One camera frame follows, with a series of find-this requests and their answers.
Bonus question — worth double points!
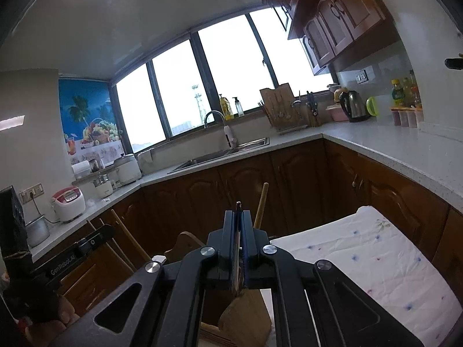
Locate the wooden utensil holder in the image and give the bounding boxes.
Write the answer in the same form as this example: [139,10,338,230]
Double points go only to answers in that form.
[164,230,274,347]

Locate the chrome kitchen faucet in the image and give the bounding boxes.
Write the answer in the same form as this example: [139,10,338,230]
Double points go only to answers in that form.
[203,110,238,149]

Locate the white kitchen countertop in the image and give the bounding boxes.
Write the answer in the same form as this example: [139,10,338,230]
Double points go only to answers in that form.
[27,119,463,258]

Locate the tropical fruit wall poster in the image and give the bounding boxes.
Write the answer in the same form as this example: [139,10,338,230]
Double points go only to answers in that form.
[58,79,124,165]

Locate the knife block with scissors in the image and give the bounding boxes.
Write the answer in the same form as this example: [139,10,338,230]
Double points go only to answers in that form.
[305,91,322,127]

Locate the red and white rice cooker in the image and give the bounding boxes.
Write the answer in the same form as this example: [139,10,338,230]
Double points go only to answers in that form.
[50,186,86,223]

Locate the kitchen window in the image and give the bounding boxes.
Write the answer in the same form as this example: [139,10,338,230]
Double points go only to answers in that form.
[110,7,335,154]

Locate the yellow cooking oil bottle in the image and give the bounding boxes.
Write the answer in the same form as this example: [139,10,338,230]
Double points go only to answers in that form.
[391,78,407,108]

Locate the wall power socket strip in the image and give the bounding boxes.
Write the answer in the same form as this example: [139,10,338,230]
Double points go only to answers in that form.
[19,183,45,204]

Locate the wooden upper cabinets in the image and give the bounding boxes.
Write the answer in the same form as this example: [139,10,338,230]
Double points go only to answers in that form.
[260,0,403,77]

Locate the small white appliance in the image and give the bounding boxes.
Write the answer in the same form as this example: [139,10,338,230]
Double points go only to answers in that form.
[92,174,116,200]

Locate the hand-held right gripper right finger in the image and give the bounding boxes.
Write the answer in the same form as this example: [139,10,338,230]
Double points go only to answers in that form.
[241,211,425,347]

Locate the aluminium pot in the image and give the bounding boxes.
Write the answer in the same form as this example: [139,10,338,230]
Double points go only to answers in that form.
[25,213,51,248]

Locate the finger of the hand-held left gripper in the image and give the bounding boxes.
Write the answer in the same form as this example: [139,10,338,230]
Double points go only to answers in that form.
[75,224,117,258]

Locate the paper towel roll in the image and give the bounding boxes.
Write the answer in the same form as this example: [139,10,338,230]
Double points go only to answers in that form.
[71,160,91,180]

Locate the wooden cabinets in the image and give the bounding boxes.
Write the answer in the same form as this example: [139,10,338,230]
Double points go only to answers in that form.
[260,0,403,77]
[29,139,463,297]

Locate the brown wooden chopstick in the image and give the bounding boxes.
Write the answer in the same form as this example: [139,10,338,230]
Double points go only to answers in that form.
[253,182,270,230]

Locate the yellow dish soap bottle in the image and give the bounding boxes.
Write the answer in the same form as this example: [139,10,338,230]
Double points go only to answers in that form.
[218,93,235,121]

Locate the steel electric kettle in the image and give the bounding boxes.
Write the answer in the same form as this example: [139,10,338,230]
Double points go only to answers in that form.
[339,89,372,123]

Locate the white floral tablecloth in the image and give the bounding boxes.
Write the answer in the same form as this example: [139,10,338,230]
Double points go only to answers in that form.
[269,205,462,347]

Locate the grey dish cloth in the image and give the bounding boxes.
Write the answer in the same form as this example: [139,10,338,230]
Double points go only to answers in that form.
[136,148,155,174]

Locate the wooden cutting board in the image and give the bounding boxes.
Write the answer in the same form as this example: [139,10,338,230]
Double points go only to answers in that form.
[259,83,308,133]

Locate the wooden lower cabinets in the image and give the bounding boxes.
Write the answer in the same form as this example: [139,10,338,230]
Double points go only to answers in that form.
[29,139,463,297]

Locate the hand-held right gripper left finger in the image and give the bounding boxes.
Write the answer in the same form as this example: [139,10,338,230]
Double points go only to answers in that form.
[49,210,239,347]

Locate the steel kitchen sink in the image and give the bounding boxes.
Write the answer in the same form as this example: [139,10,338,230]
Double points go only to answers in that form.
[167,137,270,174]

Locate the person's left hand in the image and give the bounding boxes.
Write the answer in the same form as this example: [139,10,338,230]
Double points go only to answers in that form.
[18,292,82,339]

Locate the seasoning container set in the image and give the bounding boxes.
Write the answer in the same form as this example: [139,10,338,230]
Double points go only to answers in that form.
[389,106,425,129]

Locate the pink lidded container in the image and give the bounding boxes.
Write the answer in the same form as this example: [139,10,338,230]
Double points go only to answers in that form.
[325,104,350,123]

